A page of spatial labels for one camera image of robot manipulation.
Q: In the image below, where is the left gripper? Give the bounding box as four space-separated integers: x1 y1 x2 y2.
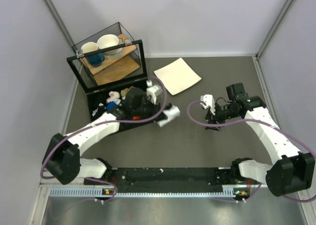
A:
132 96 166 123

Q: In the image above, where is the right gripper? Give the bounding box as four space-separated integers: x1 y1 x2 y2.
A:
204 102 240 131

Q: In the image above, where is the white underwear black waistband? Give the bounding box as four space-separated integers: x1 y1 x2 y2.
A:
156 105 181 127

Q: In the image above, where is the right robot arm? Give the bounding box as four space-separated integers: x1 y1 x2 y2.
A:
200 83 316 196

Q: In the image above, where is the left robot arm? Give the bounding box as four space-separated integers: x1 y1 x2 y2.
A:
40 96 167 185

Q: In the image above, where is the tan rolled cloth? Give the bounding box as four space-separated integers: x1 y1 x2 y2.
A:
120 86 133 98

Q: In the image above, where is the white red rolled cloth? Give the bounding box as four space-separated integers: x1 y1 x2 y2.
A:
106 91 121 105

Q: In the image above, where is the blue rolled cloth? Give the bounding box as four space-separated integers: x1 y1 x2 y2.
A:
106 101 117 111

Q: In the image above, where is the white square plate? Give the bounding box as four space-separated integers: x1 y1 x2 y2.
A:
154 58 201 95

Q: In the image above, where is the black compartment box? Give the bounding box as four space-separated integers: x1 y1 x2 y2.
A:
66 39 158 132

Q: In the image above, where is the black white rolled cloth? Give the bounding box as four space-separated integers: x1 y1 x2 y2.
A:
91 103 104 116

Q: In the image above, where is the wooden shelf board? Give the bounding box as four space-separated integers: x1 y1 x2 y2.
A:
80 45 141 87

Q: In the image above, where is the glass display case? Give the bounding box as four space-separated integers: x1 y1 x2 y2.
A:
72 22 147 90

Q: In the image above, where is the blue mug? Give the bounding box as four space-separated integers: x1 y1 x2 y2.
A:
86 53 105 67

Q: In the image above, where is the large white bowl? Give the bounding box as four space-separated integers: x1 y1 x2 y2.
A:
97 34 123 55

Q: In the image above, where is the small white bowl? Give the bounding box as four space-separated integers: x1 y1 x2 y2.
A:
81 42 99 54

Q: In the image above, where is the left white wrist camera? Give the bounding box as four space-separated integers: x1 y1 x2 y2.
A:
146 80 162 105

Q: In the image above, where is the grey cable duct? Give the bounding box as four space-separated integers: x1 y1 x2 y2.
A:
49 187 248 198

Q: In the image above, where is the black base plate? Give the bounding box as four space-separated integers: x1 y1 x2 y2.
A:
83 167 250 193

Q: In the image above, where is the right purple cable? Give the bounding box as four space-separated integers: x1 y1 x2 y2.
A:
187 100 316 204

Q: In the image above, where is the purple cable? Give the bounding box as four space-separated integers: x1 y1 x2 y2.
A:
187 100 316 204
40 76 168 202

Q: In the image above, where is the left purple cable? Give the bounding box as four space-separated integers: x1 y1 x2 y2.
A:
40 76 168 202

